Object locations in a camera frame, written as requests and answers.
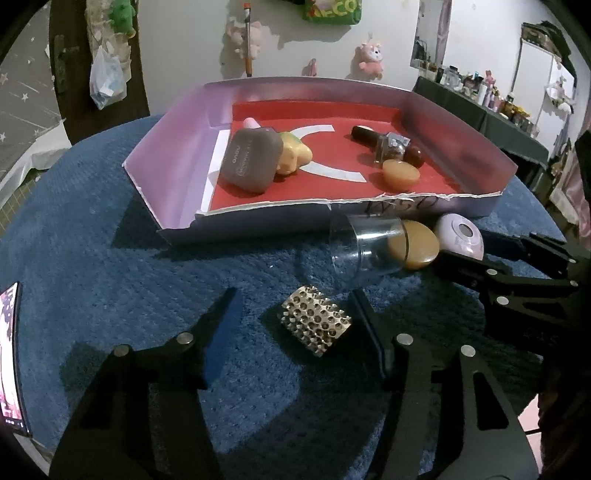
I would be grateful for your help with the grey-brown rounded case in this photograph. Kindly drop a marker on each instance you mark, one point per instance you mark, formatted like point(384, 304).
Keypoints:
point(249, 161)

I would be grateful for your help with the lilac cardboard box red bottom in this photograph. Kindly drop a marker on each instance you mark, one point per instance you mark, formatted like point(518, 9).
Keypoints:
point(258, 226)

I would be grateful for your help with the clear plastic bag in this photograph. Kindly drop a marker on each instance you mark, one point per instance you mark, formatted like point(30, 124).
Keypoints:
point(107, 83)

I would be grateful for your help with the green and yellow toy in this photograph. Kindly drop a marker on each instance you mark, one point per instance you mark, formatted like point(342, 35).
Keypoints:
point(293, 154)

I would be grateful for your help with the wall mirror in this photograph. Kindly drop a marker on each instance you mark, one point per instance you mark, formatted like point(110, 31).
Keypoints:
point(429, 32)

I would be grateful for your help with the green plush toy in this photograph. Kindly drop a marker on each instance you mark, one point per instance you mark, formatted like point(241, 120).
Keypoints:
point(122, 16)

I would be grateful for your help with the hanging cloth organizer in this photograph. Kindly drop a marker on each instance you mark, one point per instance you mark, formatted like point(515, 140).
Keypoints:
point(97, 23)

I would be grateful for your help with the small pink figure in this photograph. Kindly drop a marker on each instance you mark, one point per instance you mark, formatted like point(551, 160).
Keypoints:
point(312, 68)

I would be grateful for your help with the dark red ball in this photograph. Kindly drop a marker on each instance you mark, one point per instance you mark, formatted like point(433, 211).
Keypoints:
point(415, 157)

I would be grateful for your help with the pink plush pig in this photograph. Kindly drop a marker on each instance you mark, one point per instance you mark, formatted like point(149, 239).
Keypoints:
point(234, 37)

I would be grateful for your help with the table with dark green cloth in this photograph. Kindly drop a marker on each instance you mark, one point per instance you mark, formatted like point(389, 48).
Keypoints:
point(475, 122)

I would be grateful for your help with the dark brown door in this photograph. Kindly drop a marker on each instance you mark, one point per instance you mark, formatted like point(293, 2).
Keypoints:
point(74, 18)

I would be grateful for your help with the white round compact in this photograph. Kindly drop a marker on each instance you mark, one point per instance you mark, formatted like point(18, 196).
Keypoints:
point(457, 235)

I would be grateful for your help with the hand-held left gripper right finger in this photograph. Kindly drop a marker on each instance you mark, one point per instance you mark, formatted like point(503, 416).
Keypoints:
point(371, 337)

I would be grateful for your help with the green tote bag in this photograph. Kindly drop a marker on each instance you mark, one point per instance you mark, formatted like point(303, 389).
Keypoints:
point(332, 11)

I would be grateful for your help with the white sheet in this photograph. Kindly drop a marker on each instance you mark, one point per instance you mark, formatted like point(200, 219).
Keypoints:
point(27, 157)

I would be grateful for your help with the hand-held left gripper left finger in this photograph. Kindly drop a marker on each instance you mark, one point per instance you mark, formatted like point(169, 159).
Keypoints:
point(226, 314)

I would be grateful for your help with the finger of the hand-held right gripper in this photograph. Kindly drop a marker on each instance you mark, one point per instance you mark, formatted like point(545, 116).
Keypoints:
point(531, 249)
point(461, 270)

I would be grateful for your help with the black perfume bottle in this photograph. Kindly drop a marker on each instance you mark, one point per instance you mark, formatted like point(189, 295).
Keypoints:
point(364, 136)

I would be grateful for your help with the row of small bottles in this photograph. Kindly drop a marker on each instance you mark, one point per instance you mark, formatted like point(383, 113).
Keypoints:
point(489, 92)

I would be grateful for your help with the smartphone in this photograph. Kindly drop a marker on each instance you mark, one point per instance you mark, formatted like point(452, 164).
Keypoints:
point(11, 360)

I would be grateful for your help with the hanging pen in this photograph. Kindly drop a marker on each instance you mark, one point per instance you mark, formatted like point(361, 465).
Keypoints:
point(248, 41)

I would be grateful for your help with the clear glass cup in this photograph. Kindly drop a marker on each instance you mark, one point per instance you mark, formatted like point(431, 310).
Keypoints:
point(364, 240)

